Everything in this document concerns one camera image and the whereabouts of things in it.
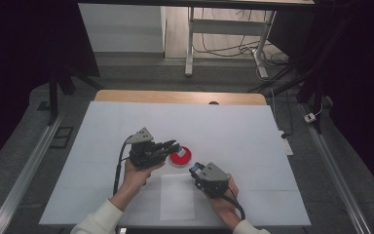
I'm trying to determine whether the dark curtain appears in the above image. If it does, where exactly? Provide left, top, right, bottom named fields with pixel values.
left=268, top=0, right=374, bottom=203
left=0, top=0, right=100, bottom=176

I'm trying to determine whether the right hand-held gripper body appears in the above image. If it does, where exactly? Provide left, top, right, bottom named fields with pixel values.
left=191, top=162, right=232, bottom=199

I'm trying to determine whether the white power strip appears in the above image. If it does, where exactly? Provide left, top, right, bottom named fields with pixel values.
left=279, top=130, right=294, bottom=157

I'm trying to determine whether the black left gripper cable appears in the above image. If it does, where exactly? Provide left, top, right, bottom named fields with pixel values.
left=112, top=134, right=134, bottom=197

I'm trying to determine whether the person's right hand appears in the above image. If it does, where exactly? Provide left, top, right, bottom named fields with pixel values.
left=206, top=175, right=241, bottom=219

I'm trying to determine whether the white paper sheet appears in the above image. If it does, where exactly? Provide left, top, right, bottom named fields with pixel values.
left=159, top=173, right=197, bottom=221

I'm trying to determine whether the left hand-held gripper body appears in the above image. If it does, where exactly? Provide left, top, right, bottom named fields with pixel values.
left=125, top=127, right=173, bottom=170

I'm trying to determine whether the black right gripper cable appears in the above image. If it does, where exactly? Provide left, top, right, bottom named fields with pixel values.
left=221, top=186, right=246, bottom=221

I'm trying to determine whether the black stand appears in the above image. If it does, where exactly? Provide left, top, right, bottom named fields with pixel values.
left=36, top=63, right=104, bottom=127
left=247, top=54, right=333, bottom=135

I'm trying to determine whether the small white adapter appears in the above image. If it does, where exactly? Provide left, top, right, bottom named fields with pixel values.
left=303, top=112, right=318, bottom=124

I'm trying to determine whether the black cable at power strip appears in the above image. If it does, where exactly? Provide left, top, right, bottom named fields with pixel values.
left=272, top=88, right=295, bottom=139

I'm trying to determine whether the round red ink pad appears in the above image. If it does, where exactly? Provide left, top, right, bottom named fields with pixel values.
left=168, top=145, right=193, bottom=168

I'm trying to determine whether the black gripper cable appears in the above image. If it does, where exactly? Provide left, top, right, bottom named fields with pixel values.
left=112, top=134, right=134, bottom=197
left=221, top=186, right=246, bottom=221

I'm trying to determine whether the person's left hand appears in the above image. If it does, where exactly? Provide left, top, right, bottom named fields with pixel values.
left=122, top=158, right=168, bottom=197

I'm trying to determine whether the aluminium rail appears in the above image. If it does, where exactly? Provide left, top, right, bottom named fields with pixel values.
left=299, top=102, right=373, bottom=234
left=0, top=111, right=65, bottom=234

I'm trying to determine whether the large white table cover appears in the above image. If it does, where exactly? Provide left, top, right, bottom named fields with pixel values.
left=38, top=100, right=313, bottom=227

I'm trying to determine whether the white-legged desk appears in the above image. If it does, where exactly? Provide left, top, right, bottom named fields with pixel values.
left=77, top=0, right=316, bottom=79

